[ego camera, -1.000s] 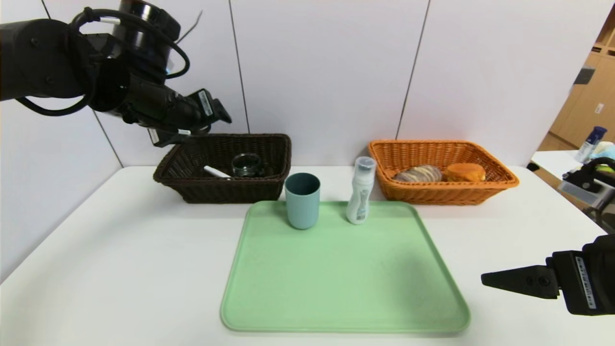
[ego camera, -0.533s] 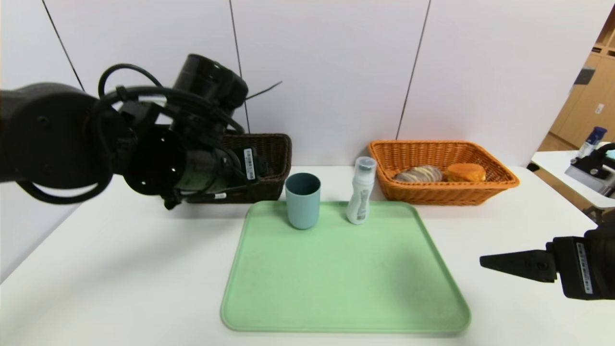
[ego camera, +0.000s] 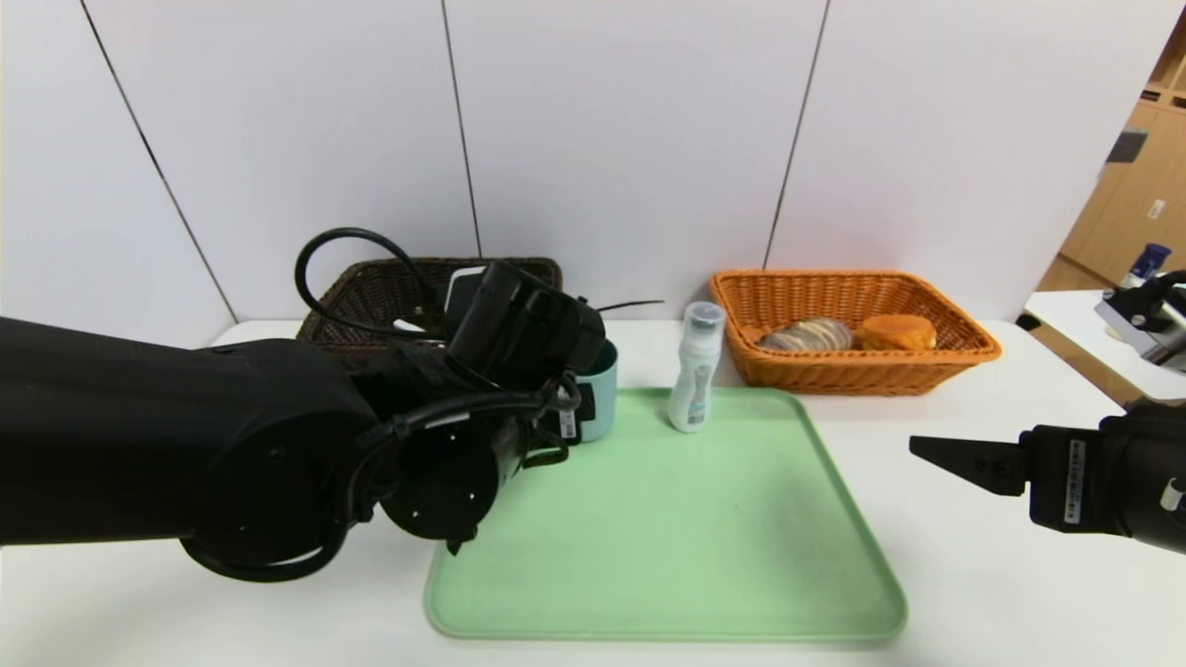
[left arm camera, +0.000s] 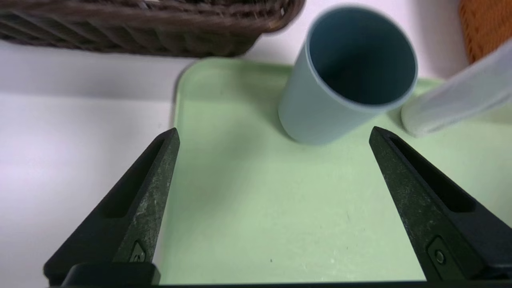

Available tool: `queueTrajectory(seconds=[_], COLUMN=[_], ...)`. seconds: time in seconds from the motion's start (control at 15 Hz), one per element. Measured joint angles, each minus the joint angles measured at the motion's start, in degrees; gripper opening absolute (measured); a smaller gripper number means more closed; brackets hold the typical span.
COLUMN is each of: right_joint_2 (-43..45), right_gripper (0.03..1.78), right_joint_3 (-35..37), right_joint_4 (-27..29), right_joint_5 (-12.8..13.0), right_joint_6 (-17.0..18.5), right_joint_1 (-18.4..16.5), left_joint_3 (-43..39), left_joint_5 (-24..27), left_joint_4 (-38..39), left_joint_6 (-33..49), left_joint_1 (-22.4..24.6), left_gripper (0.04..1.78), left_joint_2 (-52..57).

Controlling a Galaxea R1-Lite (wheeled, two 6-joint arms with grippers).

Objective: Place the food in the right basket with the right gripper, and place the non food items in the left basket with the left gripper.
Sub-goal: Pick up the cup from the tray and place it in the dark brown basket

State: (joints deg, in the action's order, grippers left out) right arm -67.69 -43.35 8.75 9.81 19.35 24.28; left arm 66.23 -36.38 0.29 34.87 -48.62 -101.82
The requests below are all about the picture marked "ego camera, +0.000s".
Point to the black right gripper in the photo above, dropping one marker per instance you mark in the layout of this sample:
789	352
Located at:
1066	480

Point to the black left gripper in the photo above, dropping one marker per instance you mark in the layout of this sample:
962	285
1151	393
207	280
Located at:
572	414

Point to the teal plastic cup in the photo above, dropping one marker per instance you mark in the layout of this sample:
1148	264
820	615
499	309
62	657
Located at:
602	398

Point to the round orange bun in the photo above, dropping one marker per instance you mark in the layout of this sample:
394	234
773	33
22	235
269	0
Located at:
899	333

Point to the twisted brown striped bread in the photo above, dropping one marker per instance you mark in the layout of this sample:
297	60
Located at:
806	335

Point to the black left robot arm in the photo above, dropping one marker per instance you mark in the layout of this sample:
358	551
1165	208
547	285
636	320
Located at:
139	426

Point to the orange wicker basket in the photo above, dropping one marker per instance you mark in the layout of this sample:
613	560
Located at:
834	375

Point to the dark brown wicker basket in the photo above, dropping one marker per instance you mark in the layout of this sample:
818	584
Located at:
371	296

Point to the white clear-capped bottle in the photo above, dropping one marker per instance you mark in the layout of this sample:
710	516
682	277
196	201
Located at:
693	389

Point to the light green plastic tray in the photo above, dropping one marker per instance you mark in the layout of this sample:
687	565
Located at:
667	537

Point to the blue spray bottle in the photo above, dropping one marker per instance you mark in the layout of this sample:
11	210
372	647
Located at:
1149	259

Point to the wooden cabinet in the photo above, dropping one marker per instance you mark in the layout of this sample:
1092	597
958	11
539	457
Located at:
1126	213

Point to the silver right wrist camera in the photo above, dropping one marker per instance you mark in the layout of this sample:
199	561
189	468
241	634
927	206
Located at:
1144	324

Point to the white wall switch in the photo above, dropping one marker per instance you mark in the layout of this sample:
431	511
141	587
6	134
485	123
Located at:
1156	208

